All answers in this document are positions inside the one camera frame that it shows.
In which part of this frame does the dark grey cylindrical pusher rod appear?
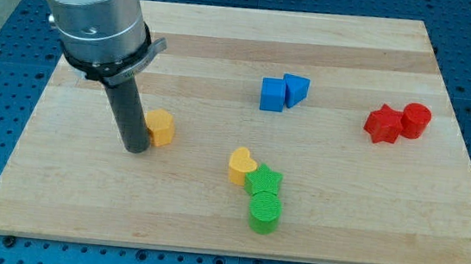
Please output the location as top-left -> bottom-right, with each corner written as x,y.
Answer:
104,79 -> 150,154

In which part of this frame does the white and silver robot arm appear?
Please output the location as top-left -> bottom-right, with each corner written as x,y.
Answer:
47,0 -> 167,154

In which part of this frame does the yellow heart block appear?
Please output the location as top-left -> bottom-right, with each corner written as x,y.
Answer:
228,147 -> 259,186

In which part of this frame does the yellow hexagon block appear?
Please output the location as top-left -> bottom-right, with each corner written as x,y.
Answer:
145,109 -> 175,147

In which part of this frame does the blue cube block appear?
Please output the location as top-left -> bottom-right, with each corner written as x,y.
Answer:
260,78 -> 286,112

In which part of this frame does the green star block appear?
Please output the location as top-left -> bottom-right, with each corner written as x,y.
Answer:
244,163 -> 283,196

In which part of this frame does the blue triangle block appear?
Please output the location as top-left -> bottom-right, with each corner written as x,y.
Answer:
283,73 -> 311,109

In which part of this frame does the light wooden board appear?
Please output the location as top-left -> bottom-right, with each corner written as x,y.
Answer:
0,1 -> 471,264

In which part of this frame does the green cylinder block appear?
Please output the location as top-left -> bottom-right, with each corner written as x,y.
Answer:
248,191 -> 283,235

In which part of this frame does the red star block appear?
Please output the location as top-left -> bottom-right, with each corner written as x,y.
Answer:
363,104 -> 403,144

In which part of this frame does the red cylinder block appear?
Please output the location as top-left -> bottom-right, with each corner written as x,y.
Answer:
401,103 -> 432,139

